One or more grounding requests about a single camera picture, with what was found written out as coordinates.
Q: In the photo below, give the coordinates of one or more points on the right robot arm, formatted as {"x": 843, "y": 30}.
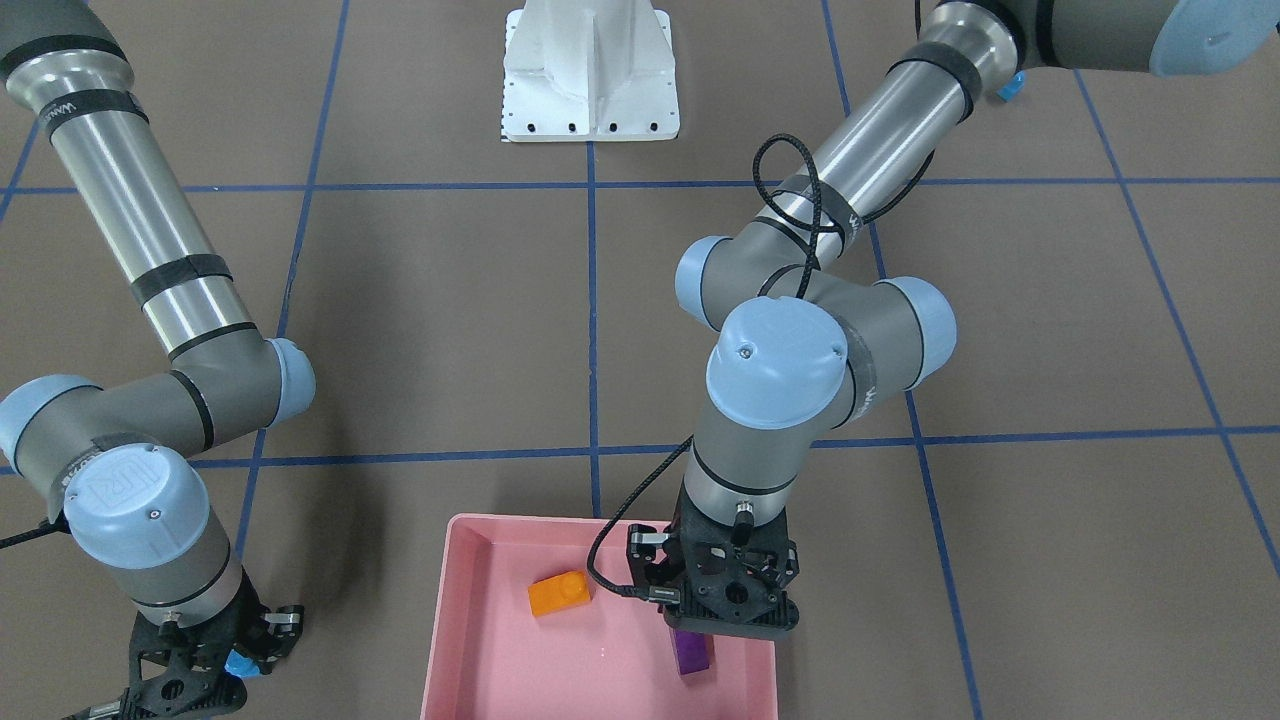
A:
{"x": 232, "y": 88}

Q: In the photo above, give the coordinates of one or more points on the long blue block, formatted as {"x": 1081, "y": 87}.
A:
{"x": 1012, "y": 88}

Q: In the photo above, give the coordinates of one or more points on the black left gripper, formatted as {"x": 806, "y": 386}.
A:
{"x": 647, "y": 556}

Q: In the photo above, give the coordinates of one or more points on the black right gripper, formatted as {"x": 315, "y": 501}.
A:
{"x": 276, "y": 624}

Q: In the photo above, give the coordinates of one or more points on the purple block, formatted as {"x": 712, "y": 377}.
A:
{"x": 693, "y": 652}

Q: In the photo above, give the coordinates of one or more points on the pink plastic box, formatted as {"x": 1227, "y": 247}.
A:
{"x": 491, "y": 658}

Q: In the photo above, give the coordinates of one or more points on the white camera stand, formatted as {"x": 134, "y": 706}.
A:
{"x": 589, "y": 71}

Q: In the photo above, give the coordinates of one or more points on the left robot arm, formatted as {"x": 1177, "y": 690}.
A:
{"x": 801, "y": 351}

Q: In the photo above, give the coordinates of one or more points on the orange block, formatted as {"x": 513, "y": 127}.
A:
{"x": 564, "y": 591}

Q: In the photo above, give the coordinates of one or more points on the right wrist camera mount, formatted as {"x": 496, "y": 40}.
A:
{"x": 283, "y": 628}

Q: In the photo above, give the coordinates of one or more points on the small blue block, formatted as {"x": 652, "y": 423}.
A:
{"x": 241, "y": 666}

